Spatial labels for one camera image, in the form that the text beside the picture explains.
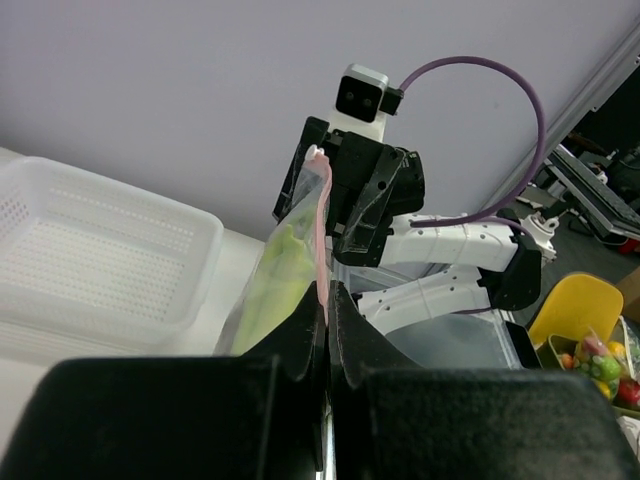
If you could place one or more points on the white plastic basket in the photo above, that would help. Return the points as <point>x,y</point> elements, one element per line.
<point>92,266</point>

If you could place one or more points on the black keyboard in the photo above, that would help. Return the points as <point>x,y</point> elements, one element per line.
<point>608,210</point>

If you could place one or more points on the green fake celery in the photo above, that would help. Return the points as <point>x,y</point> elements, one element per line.
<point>283,275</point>

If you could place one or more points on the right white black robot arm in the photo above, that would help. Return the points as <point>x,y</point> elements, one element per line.
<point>490,264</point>

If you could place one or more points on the bag of toy fruit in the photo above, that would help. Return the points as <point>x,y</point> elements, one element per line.
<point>605,364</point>

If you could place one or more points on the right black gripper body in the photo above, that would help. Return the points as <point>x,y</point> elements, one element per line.
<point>353,159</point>

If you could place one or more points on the clear zip top bag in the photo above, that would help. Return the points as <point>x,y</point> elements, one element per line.
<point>311,205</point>

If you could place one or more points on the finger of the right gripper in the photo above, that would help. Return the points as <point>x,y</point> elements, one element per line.
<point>313,132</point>
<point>364,236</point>

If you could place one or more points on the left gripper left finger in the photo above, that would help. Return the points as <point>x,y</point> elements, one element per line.
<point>253,416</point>

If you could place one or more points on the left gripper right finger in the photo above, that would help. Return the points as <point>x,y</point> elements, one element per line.
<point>393,419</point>

